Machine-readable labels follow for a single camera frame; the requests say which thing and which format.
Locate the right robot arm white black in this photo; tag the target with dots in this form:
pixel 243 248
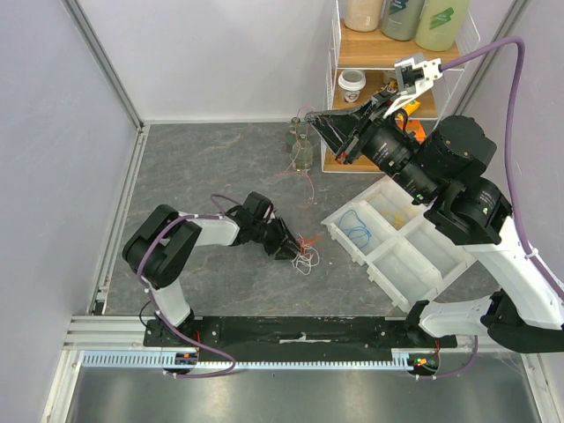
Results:
pixel 446 174

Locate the light green bottle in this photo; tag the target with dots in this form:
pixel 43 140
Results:
pixel 440 23

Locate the front clear glass bottle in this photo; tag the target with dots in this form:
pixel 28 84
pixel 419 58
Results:
pixel 302 154

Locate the orange snack boxes stack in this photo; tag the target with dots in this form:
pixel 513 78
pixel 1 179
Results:
pixel 415 127

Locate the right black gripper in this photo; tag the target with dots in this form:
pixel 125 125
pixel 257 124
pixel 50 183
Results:
pixel 358 133

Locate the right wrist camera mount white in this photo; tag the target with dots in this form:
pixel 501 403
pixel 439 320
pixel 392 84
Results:
pixel 415 76

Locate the rear clear glass bottle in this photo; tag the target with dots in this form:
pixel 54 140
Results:
pixel 292 133

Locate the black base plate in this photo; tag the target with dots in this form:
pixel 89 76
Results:
pixel 309 338

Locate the white wire shelf rack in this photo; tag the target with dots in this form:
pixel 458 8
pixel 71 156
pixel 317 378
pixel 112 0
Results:
pixel 375 54

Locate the beige jar on shelf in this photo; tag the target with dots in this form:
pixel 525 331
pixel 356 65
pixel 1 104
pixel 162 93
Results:
pixel 363 15

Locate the yellow candy bag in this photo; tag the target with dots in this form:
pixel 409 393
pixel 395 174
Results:
pixel 411 107

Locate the white paper coffee cup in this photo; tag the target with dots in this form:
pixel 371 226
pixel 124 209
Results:
pixel 351 82

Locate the grey green bottle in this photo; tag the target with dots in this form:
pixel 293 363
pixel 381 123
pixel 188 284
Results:
pixel 401 19

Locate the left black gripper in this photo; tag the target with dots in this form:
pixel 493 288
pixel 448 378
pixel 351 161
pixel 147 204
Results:
pixel 285 253

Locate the light blue cable duct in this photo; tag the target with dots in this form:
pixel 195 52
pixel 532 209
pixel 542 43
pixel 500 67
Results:
pixel 184 361

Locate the clear glass bottle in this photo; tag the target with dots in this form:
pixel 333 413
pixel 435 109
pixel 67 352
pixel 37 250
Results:
pixel 292 133
pixel 302 154

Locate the white compartment tray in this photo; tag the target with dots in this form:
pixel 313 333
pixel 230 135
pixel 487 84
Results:
pixel 405 256

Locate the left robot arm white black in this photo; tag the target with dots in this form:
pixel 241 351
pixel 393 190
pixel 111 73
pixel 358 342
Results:
pixel 160 248

